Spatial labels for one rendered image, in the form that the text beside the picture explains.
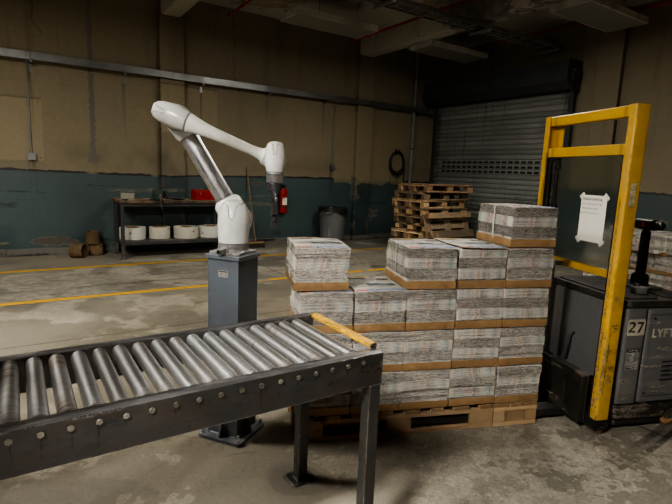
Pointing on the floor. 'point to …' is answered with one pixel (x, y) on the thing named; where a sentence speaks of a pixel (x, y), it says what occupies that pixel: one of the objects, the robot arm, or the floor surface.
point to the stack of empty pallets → (424, 194)
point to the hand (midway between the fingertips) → (273, 222)
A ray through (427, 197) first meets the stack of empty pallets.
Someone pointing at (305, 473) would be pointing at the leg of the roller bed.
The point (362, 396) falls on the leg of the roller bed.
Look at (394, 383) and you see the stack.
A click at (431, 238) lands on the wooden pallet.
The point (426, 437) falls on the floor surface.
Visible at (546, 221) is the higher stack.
